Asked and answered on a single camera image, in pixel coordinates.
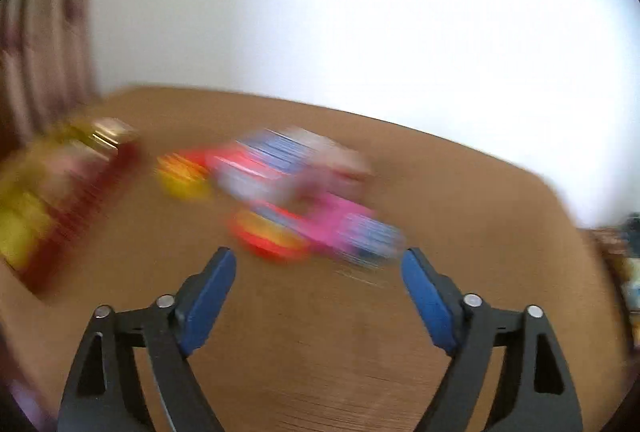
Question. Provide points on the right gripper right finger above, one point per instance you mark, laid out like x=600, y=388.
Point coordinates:
x=535, y=391

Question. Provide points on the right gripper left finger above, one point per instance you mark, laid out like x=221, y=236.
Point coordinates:
x=103, y=390

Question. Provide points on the blue patterned small pouch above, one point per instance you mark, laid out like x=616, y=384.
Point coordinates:
x=367, y=242

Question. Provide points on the yellow red striped block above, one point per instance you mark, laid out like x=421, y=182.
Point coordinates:
x=183, y=176

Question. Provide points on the pink rectangular block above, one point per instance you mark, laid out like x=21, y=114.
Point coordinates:
x=331, y=223

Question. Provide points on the clear playing card box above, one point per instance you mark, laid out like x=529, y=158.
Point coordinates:
x=267, y=167

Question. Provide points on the red white small carton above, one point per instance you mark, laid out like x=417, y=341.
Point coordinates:
x=331, y=167

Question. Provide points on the red gold metal tin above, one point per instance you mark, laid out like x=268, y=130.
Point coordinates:
x=50, y=195

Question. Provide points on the patterned beige curtain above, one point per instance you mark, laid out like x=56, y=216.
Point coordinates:
x=46, y=65

